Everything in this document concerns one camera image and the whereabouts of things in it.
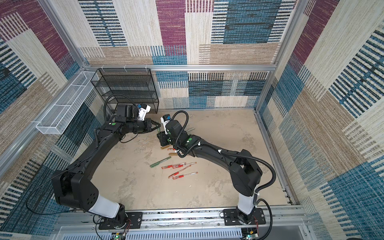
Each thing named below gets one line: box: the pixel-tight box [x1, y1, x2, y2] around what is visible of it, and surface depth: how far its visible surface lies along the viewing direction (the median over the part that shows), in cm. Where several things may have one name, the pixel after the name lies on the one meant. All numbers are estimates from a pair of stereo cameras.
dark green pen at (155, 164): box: [149, 156, 172, 168], surface depth 94 cm
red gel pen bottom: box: [172, 171, 198, 180], surface depth 89 cm
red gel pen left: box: [161, 162, 187, 169], surface depth 93 cm
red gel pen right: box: [172, 161, 197, 169], surface depth 93 cm
